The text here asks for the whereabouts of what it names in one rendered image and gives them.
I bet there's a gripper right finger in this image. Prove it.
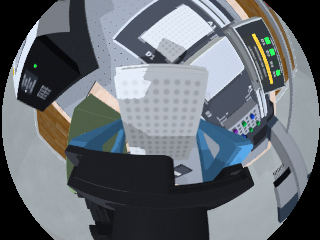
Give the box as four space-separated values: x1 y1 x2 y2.
196 118 253 182

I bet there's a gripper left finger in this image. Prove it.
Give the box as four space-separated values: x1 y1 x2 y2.
69 118 126 153

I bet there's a white lab instrument with black keypad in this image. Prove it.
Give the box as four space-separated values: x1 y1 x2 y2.
13 0 99 112

